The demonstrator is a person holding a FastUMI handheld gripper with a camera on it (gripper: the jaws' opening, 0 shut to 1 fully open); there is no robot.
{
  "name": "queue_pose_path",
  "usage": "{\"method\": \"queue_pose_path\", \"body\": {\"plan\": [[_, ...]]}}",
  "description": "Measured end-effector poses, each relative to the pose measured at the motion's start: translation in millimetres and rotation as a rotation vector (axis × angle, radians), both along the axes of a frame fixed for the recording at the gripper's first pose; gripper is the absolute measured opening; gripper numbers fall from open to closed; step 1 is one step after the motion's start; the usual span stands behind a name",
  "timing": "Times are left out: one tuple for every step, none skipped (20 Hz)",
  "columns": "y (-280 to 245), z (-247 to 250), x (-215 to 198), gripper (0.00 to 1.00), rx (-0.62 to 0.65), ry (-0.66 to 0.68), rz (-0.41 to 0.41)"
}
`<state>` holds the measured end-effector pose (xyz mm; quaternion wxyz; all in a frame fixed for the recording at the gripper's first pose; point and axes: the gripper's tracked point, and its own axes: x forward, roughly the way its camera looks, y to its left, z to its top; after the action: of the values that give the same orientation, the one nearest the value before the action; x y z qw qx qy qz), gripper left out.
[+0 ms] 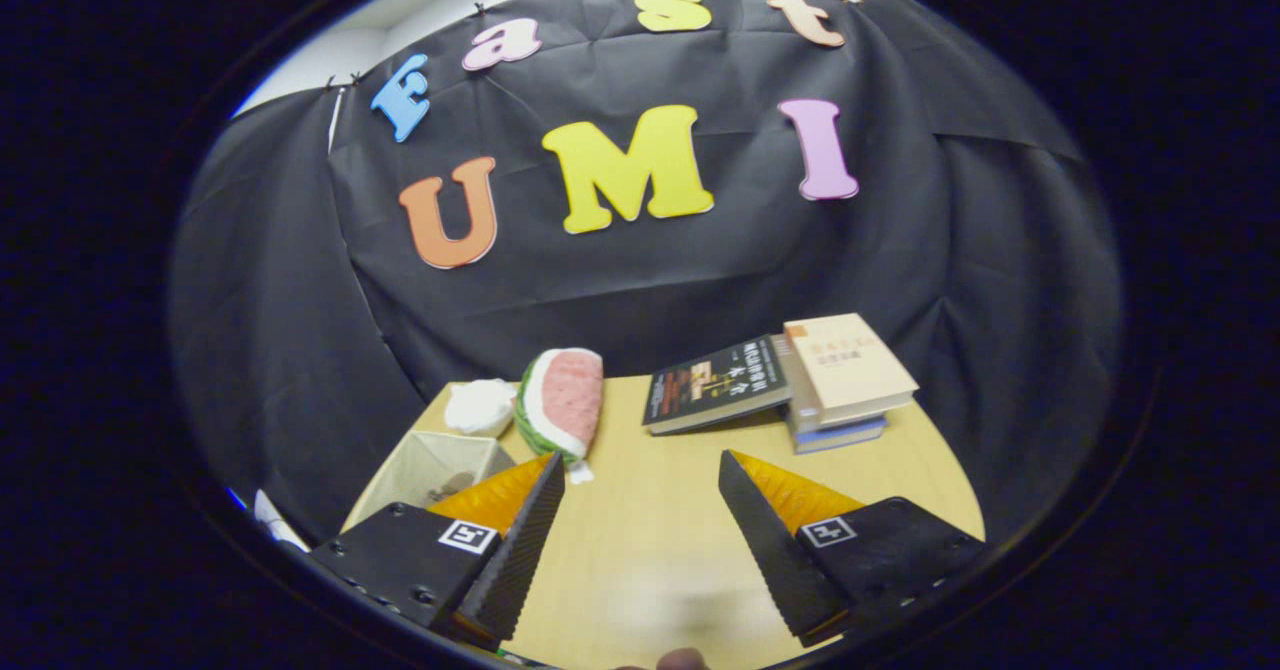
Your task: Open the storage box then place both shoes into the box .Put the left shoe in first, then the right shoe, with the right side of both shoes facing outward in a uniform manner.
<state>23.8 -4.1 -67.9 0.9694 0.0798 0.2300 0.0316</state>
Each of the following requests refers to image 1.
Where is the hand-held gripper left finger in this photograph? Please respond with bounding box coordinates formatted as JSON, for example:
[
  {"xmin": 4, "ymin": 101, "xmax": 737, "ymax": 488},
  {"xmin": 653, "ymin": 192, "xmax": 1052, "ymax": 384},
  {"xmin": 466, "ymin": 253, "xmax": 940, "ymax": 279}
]
[{"xmin": 308, "ymin": 452, "xmax": 567, "ymax": 651}]

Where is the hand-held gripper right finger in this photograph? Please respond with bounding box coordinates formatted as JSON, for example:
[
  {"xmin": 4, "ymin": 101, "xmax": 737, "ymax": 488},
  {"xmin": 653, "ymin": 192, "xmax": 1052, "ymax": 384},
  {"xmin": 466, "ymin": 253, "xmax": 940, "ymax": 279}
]
[{"xmin": 718, "ymin": 451, "xmax": 987, "ymax": 649}]

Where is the grey fabric storage box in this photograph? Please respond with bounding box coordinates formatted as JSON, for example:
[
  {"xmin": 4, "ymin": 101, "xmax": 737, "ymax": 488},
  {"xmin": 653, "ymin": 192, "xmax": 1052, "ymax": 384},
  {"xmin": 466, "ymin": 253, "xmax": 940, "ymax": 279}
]
[{"xmin": 343, "ymin": 430, "xmax": 518, "ymax": 533}]

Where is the blue cover book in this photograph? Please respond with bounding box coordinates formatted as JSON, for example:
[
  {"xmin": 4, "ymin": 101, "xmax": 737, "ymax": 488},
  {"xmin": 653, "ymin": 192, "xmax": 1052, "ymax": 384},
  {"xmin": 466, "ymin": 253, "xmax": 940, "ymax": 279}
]
[{"xmin": 795, "ymin": 428, "xmax": 887, "ymax": 455}]

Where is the white cover book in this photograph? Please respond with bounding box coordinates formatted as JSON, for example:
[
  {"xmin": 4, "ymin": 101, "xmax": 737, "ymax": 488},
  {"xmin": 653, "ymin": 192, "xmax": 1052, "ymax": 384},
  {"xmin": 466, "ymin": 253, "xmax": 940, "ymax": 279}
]
[{"xmin": 790, "ymin": 412, "xmax": 886, "ymax": 443}]

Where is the white plush toy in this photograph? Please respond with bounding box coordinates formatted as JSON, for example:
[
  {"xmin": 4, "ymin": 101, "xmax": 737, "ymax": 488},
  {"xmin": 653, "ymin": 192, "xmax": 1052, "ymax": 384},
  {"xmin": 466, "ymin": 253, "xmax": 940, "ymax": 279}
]
[{"xmin": 443, "ymin": 379, "xmax": 518, "ymax": 438}]

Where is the watermelon slice plush toy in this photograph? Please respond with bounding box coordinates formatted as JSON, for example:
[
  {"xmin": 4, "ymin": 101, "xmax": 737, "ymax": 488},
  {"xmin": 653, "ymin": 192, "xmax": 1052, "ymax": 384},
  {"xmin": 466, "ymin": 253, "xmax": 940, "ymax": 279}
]
[{"xmin": 513, "ymin": 348, "xmax": 605, "ymax": 484}]

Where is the black cover book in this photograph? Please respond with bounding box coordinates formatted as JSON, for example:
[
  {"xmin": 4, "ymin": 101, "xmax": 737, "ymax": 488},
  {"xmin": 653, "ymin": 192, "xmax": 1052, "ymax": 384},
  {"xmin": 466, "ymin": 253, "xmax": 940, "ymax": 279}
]
[{"xmin": 642, "ymin": 335, "xmax": 796, "ymax": 436}]

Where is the beige cover book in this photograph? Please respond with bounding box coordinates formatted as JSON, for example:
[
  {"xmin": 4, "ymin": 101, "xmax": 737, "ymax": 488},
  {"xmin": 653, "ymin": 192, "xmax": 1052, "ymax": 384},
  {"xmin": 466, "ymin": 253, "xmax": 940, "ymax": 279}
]
[{"xmin": 783, "ymin": 313, "xmax": 919, "ymax": 429}]

